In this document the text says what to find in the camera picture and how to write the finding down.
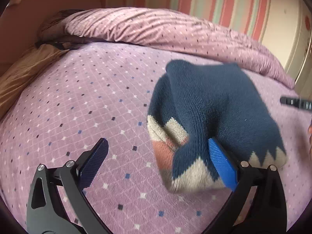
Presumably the navy argyle knit sweater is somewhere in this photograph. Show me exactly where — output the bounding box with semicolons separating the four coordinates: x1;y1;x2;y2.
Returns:
147;60;287;193

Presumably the right hand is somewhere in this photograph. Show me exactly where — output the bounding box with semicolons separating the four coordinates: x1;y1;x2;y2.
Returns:
308;125;312;153

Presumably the white wardrobe with decals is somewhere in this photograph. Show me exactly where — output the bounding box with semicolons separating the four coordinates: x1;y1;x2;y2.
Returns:
261;0;311;99

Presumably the purple diamond-pattern bedsheet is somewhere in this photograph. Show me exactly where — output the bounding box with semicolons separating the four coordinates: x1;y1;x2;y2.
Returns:
0;41;312;234

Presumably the tan brown pillow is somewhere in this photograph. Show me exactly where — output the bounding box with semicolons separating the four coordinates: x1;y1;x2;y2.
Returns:
1;44;69;117

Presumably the dark brown blanket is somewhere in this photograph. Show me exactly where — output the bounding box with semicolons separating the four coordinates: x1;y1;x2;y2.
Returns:
35;10;105;50

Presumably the pink padded headboard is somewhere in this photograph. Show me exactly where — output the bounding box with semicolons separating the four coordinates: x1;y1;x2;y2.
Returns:
0;0;102;74

